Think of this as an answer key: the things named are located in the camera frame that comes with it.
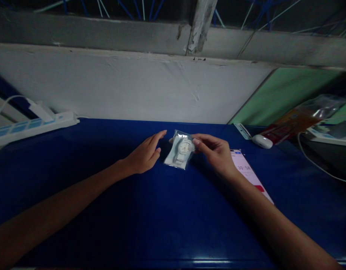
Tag smartphone with pink screen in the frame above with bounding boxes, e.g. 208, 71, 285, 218
229, 149, 275, 205

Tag person's left hand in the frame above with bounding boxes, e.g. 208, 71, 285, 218
122, 130, 168, 175

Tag white power strip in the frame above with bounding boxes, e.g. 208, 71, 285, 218
0, 110, 81, 147

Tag white charging cable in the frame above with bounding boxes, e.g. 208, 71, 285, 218
297, 130, 346, 185

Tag white earbuds case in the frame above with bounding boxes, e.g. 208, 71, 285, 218
251, 134, 274, 149

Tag clear bag with orange packet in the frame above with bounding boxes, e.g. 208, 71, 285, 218
259, 94, 346, 146

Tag person's right thumb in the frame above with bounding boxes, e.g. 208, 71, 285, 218
193, 142, 210, 155

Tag person's left fingers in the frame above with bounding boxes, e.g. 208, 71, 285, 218
141, 130, 168, 151

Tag white charger plug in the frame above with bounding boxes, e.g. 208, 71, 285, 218
26, 97, 56, 123

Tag white box with grey items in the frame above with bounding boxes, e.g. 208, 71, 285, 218
306, 119, 346, 147

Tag white wristwatch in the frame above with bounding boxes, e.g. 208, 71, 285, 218
172, 138, 193, 166

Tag person's right index finger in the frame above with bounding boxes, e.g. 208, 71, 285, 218
192, 133, 218, 146

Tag clear plastic bag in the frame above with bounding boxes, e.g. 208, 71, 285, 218
163, 129, 196, 171

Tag person's right fingers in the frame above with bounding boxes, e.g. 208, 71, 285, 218
209, 138, 230, 158

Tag person's right hand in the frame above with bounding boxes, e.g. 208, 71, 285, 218
192, 133, 241, 179

